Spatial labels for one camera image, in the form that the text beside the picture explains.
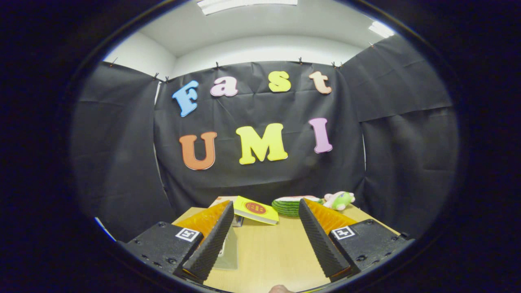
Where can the beige book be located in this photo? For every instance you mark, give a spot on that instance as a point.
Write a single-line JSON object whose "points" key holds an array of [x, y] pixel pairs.
{"points": [[222, 199]]}

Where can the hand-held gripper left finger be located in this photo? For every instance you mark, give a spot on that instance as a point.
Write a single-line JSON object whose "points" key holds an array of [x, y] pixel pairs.
{"points": [[211, 244]]}

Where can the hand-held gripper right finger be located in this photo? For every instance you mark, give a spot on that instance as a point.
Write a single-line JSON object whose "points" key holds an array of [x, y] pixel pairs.
{"points": [[321, 244]]}

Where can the small ceiling light panel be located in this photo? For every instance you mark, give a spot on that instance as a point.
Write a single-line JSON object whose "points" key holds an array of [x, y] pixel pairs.
{"points": [[381, 29]]}

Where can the watermelon slice plush toy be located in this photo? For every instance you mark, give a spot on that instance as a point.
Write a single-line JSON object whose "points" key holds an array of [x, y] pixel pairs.
{"points": [[287, 207]]}

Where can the large ceiling light panel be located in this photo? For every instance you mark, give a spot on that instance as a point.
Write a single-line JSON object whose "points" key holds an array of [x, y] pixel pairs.
{"points": [[244, 5]]}

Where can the yellow book with red circle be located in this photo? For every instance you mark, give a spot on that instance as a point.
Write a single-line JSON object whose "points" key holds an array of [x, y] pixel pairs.
{"points": [[256, 209]]}

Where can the pink and green plush toy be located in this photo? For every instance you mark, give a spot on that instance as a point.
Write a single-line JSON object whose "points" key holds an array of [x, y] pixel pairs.
{"points": [[340, 200]]}

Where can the pale green fabric storage box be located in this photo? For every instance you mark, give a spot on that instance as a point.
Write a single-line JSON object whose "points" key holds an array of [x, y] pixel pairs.
{"points": [[230, 252]]}

